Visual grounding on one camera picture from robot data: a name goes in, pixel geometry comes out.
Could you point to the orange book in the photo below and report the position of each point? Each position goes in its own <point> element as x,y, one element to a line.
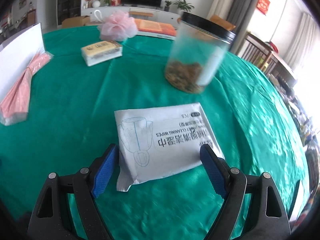
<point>155,27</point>

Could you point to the grey curtain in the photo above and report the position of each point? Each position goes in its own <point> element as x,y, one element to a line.
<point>247,5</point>

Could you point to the dark wooden chair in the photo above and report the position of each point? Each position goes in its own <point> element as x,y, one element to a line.
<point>257,52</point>

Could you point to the round white vase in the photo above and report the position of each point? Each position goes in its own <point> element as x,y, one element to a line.
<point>96,4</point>

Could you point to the clear jar with black lid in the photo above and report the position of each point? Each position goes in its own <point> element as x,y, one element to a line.
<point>197,55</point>

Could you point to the orange lounge chair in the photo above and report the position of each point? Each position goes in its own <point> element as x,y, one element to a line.
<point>222,21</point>

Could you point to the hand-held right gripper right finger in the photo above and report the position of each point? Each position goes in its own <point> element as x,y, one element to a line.
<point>212,170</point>

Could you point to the white box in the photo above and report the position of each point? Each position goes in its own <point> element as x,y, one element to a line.
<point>20,47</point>

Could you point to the yellow tissue pack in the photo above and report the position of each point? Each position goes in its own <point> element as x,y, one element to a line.
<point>100,51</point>

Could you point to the red box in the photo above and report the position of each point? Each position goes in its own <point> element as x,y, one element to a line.
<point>115,1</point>

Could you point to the pink bath pouf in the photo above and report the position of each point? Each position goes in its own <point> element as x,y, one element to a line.
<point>117,26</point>

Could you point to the white television cabinet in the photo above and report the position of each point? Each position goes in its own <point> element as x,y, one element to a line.
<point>160,13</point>

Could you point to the large potted green plant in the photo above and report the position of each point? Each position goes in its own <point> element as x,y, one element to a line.
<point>182,3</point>

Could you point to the black display cabinet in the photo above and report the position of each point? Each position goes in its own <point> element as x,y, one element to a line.
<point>70,2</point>

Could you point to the pink packets bundle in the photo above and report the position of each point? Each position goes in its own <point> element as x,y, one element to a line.
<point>22,82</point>

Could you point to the cardboard box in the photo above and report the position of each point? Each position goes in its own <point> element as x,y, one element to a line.
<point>75,21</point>

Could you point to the small potted plant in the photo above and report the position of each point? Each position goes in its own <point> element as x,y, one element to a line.
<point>167,5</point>

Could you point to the framed wall picture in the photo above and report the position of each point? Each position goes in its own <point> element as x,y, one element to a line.
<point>23,2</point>

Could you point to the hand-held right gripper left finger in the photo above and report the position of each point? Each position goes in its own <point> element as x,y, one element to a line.
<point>105,170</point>

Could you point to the white sheer curtain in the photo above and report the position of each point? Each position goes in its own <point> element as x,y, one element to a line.
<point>301,40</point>

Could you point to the white wipes packet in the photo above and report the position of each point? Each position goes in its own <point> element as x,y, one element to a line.
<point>162,140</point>

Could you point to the red wall hanging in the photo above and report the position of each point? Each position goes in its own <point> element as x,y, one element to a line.
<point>264,3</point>

